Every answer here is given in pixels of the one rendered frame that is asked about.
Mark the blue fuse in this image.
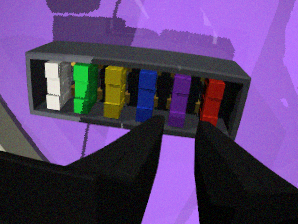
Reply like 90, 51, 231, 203
136, 69, 158, 123

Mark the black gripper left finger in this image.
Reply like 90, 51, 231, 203
0, 115, 165, 224

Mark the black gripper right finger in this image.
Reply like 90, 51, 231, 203
193, 120, 298, 224

